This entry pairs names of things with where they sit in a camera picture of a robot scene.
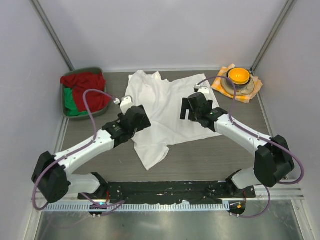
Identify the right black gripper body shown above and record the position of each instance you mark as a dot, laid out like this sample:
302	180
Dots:
211	102

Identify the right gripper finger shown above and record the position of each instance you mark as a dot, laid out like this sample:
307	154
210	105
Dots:
184	107
193	107

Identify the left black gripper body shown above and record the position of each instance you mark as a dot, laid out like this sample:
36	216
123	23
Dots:
144	123

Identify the white t-shirt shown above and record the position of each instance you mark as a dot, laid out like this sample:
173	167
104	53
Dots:
162	102
157	76

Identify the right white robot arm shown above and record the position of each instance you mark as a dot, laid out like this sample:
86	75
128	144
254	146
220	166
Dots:
272	161

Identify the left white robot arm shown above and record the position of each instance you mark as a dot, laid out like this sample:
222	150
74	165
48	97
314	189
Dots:
54	174

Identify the orange checked cloth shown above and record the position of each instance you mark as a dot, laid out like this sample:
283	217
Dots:
244	99

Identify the beige ceramic plate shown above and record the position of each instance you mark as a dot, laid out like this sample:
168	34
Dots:
240	90

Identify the folded white t-shirt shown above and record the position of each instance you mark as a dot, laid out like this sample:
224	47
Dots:
157	76

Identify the red t-shirt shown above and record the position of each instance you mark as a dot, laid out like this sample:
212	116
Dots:
87	88

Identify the orange bowl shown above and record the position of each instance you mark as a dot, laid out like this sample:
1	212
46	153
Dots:
239	76

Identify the grey plastic bin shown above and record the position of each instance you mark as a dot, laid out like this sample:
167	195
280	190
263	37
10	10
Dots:
95	70

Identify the green t-shirt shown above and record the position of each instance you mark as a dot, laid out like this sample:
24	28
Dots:
70	105

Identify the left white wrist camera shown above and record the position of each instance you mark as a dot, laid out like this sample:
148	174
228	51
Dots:
125	103

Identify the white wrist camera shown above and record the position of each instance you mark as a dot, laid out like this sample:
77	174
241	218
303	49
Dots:
202	89
125	103

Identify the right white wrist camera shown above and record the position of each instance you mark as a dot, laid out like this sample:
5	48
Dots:
202	89

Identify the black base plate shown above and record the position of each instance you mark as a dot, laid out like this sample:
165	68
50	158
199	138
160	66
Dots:
170	192

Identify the white slotted cable duct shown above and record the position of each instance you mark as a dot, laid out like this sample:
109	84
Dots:
86	206

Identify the aluminium frame rail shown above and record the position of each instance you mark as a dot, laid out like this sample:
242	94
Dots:
278	192

